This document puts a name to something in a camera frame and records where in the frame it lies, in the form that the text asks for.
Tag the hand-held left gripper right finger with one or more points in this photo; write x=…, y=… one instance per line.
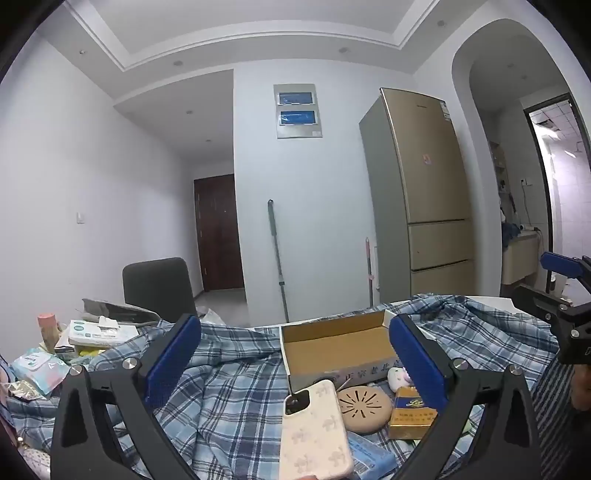
x=415, y=360

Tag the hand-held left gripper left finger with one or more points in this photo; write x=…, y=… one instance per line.
x=171, y=360

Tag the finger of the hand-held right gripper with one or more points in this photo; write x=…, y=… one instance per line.
x=561, y=264
x=540, y=300

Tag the cardboard box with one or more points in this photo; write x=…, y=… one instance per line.
x=332, y=346

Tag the cream patterned phone case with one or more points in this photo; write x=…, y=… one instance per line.
x=314, y=434

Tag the person's right forearm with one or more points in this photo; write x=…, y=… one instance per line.
x=581, y=387

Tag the beige vanity cabinet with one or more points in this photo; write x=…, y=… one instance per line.
x=519, y=258

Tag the yellow cigarette pack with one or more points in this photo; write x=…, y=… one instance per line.
x=411, y=417

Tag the clear plastic bag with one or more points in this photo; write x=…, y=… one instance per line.
x=212, y=317

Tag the blue plaid shirt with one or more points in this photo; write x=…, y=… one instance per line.
x=231, y=397

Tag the round beige vented disc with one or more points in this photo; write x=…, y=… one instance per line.
x=364, y=410

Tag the grey fabric bag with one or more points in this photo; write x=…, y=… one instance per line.
x=115, y=310

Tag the dark grey chair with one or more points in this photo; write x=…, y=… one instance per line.
x=157, y=286

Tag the white tissue box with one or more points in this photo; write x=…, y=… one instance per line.
x=92, y=333

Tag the blue tissue packet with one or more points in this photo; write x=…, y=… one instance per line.
x=369, y=459

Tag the pink bottle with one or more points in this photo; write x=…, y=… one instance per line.
x=47, y=330

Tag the pale blue wet wipes packet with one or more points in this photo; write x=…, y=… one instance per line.
x=39, y=371

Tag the dark brown door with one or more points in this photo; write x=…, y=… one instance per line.
x=219, y=230

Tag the gold refrigerator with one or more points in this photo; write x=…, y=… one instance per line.
x=425, y=194

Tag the grey wall electrical panel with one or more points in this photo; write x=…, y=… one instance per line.
x=297, y=110

